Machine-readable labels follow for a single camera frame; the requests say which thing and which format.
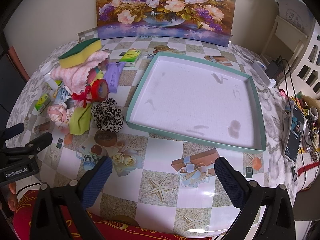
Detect small green tissue pack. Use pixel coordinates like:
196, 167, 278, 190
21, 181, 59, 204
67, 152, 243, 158
35, 93, 51, 113

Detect lime green cloth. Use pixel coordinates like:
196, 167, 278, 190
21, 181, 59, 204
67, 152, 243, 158
69, 104, 92, 135

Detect light blue cloth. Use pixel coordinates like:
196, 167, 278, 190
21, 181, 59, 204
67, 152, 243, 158
53, 86, 73, 108

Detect red white scrunchie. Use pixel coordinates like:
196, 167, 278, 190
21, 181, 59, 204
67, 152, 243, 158
72, 85, 93, 108

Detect leopard print scrunchie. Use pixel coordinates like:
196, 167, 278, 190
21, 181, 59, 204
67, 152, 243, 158
91, 98, 124, 133

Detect pink fluffy cloth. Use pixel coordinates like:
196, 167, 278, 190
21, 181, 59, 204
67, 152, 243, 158
50, 51, 109, 94

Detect red tape roll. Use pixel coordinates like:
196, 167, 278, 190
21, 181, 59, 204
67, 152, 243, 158
91, 79, 108, 102

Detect yellow green sponge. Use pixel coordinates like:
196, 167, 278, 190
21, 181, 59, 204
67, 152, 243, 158
58, 37, 102, 68

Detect purple sachet pouch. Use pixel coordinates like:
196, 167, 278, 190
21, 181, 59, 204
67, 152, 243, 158
103, 62, 125, 93

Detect person's hand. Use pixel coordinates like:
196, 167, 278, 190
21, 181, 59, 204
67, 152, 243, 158
1, 182, 18, 211

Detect smartphone on stand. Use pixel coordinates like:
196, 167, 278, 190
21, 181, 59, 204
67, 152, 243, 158
284, 104, 305, 162

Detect white plastic bottle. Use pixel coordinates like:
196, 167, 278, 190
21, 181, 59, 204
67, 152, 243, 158
40, 61, 62, 91

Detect black power adapter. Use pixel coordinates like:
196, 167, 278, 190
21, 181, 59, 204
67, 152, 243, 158
265, 60, 284, 79

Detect teal shallow cardboard tray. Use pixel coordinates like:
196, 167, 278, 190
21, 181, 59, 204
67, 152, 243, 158
126, 52, 266, 153

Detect white power strip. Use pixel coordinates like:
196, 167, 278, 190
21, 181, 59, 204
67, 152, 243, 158
252, 61, 276, 88

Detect floral painting canvas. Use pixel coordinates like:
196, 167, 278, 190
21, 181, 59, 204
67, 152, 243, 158
96, 0, 235, 47

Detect black cable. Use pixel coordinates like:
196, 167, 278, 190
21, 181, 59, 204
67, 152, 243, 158
276, 56, 311, 192

